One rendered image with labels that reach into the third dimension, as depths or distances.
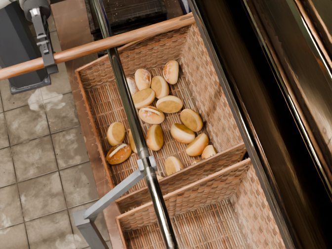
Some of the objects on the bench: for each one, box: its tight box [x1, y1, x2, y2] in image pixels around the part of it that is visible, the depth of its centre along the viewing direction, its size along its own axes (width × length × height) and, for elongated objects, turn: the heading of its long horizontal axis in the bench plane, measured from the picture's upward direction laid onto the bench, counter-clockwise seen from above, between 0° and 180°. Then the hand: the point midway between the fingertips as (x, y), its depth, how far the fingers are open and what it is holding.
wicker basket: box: [75, 12, 247, 214], centre depth 216 cm, size 49×56×28 cm
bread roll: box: [170, 123, 195, 144], centre depth 223 cm, size 6×10×7 cm
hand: (49, 59), depth 172 cm, fingers closed on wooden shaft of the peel, 3 cm apart
